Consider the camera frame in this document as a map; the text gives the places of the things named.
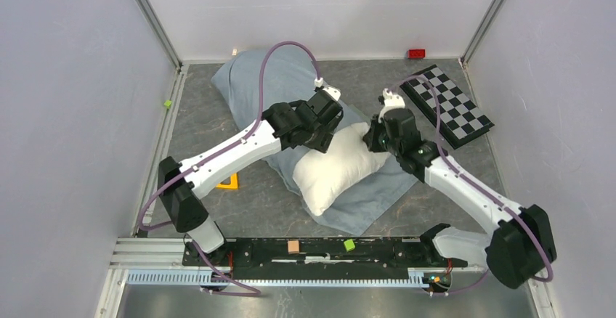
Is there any white pillow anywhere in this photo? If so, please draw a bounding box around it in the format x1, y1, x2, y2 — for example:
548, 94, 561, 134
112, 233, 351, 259
292, 122, 390, 216

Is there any blue grey pillowcase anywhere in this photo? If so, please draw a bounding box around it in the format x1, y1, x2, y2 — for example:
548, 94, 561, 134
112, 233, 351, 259
211, 46, 416, 237

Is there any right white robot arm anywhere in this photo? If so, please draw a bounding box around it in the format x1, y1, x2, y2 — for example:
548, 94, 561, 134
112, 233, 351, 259
363, 108, 557, 289

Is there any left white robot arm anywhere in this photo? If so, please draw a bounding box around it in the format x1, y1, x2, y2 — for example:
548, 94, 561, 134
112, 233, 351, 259
156, 86, 344, 266

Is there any black white checkerboard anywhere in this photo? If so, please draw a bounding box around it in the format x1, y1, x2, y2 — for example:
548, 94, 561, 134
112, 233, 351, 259
400, 65, 494, 149

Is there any red lego brick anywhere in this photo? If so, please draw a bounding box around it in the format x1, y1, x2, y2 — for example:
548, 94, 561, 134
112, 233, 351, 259
407, 49, 426, 60

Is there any yellow triangle piece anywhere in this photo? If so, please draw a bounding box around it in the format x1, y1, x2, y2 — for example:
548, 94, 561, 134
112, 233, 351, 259
216, 173, 239, 190

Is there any tan wooden cube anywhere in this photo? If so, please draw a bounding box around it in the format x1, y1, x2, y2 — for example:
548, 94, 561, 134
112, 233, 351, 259
287, 240, 300, 254

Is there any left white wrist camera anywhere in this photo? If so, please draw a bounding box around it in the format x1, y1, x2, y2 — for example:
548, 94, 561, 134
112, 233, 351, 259
314, 78, 341, 102

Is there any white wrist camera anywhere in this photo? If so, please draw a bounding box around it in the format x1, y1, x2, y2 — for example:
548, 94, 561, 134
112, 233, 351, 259
314, 78, 341, 102
378, 88, 406, 123

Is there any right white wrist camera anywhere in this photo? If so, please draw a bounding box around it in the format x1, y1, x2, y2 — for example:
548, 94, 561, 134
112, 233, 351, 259
378, 88, 406, 123

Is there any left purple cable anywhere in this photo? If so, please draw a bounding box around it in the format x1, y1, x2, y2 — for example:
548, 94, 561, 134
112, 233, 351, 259
134, 41, 328, 298

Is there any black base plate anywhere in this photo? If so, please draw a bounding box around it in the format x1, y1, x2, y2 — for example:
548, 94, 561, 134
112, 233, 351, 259
182, 237, 468, 280

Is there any green cube on rail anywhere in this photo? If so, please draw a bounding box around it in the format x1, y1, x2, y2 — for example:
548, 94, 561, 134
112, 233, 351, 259
343, 239, 356, 252

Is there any white toothed rail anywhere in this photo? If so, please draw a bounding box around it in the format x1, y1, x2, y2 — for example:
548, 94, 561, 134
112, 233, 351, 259
126, 269, 443, 289

